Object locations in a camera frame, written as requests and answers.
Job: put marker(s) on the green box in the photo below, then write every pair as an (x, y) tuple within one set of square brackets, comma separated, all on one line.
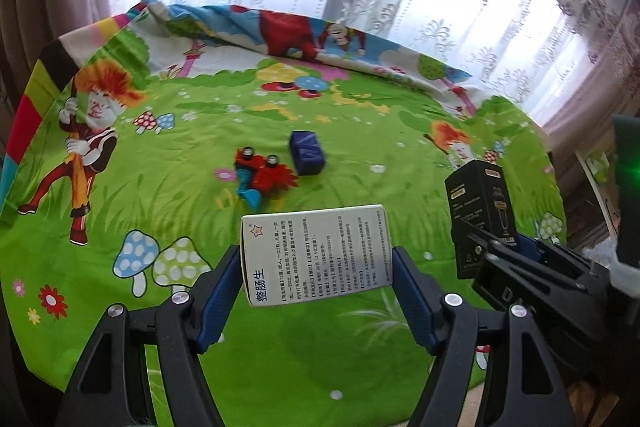
[(597, 167)]

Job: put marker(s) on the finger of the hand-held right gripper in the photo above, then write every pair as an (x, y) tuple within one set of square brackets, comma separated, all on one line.
[(530, 246), (525, 287)]

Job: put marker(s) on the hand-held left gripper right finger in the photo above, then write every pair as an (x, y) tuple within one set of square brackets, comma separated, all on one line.
[(415, 297)]

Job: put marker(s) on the white shelf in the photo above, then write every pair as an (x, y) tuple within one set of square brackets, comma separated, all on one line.
[(597, 197)]

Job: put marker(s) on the white medicine box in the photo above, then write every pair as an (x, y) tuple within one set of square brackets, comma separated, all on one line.
[(320, 252)]

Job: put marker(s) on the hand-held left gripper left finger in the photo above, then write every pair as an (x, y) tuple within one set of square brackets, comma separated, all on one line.
[(217, 297)]

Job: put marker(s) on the black box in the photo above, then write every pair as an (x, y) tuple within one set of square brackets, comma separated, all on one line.
[(480, 192)]

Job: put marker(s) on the dark blue box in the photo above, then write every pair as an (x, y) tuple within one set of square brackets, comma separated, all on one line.
[(306, 154)]

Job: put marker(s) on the brown floral curtain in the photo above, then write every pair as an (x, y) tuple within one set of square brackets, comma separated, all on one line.
[(590, 7)]

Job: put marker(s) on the printed green blanket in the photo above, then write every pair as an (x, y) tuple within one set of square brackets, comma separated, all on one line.
[(175, 147)]

